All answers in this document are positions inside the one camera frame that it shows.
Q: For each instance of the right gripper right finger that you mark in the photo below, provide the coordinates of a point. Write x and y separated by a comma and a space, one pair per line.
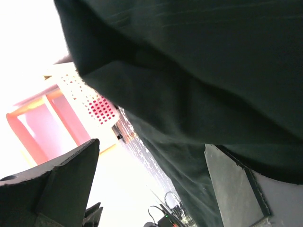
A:
248, 199

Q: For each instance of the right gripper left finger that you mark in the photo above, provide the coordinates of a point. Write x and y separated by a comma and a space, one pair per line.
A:
53, 194

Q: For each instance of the black daisy print t-shirt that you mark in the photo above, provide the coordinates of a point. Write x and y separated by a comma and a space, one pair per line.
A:
195, 72

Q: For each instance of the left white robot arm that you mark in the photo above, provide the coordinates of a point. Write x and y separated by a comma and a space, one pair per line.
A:
168, 219

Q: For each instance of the pink tiered wooden shelf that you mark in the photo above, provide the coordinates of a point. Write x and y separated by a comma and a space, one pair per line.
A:
46, 125

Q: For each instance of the white plastic laundry basket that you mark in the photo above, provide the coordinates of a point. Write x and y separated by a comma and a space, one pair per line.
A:
95, 112

